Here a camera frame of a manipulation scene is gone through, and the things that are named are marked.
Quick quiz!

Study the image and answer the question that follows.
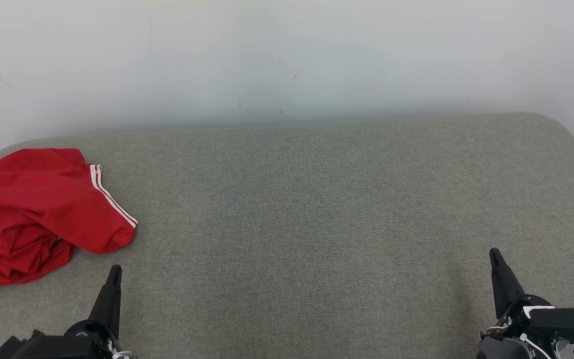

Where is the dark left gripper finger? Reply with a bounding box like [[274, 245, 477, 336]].
[[88, 264, 123, 340]]

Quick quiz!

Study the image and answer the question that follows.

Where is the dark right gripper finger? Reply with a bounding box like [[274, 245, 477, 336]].
[[489, 248, 527, 320]]

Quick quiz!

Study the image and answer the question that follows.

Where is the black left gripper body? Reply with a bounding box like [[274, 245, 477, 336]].
[[23, 319, 121, 359]]

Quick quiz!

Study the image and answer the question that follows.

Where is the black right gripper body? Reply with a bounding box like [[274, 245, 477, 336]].
[[495, 294, 553, 341]]

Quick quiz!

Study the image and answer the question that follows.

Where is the red basketball jersey white trim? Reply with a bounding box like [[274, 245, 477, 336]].
[[0, 148, 139, 255]]

